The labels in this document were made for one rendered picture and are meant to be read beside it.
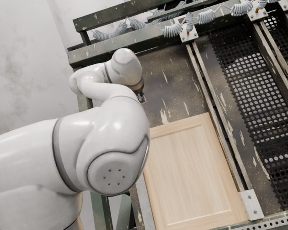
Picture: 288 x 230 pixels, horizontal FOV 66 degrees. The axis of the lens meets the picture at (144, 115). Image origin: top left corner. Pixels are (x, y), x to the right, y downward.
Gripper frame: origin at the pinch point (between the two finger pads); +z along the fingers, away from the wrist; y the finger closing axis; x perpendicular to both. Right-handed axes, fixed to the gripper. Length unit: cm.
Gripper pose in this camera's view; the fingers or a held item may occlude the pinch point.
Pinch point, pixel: (142, 99)
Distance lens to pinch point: 118.5
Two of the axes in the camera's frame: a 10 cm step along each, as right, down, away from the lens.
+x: -9.6, 2.7, 0.8
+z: 1.7, 3.2, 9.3
